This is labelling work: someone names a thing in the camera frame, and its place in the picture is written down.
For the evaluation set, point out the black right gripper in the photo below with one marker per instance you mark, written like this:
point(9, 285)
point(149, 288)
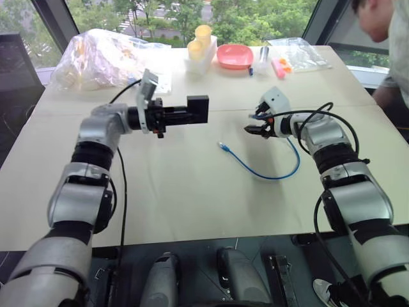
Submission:
point(271, 126)

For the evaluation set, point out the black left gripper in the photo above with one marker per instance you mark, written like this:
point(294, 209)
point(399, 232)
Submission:
point(157, 116)

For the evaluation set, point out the small black box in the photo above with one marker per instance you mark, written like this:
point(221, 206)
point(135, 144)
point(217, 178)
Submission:
point(198, 108)

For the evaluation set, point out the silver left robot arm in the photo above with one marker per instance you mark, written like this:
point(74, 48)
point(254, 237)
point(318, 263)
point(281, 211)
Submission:
point(96, 128)

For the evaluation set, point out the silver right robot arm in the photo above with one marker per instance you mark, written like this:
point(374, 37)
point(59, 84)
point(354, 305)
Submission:
point(351, 188)

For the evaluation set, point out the pink and orange small toys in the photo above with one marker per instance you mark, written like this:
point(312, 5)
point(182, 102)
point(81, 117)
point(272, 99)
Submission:
point(280, 67)

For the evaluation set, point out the white rectangular container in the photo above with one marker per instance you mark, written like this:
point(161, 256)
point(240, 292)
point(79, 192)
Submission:
point(204, 59)

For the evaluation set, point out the clear plastic cup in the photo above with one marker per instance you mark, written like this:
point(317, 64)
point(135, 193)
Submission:
point(265, 59)

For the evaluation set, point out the yellow plastic cup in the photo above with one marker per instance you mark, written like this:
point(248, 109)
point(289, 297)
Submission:
point(195, 49)
point(203, 33)

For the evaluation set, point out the pink plastic bowl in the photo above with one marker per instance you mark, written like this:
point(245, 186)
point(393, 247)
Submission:
point(234, 56)

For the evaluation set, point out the flat clear zip bag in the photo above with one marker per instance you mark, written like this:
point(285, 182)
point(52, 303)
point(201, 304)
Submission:
point(303, 54)

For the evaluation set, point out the large clear plastic bag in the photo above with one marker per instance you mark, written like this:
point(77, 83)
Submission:
point(96, 60)

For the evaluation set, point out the grey rounded robot leg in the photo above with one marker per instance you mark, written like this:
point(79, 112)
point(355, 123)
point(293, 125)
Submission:
point(161, 281)
point(239, 278)

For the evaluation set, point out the person in grey shirt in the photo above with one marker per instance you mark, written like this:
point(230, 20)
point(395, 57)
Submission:
point(396, 48)

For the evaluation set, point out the black metal bar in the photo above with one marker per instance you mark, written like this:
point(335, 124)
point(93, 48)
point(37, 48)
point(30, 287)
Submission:
point(282, 281)

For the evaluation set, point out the black and white shoe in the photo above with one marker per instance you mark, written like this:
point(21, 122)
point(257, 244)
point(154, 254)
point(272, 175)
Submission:
point(322, 289)

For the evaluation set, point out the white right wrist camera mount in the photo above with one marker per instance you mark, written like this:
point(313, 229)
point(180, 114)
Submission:
point(277, 99)

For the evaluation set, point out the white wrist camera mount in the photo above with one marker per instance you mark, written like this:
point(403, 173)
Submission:
point(277, 99)
point(146, 92)

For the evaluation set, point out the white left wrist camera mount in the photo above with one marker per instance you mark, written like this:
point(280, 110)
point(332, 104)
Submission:
point(146, 92)

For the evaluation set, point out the dark window frame post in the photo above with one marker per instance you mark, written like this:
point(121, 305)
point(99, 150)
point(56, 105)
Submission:
point(319, 19)
point(57, 16)

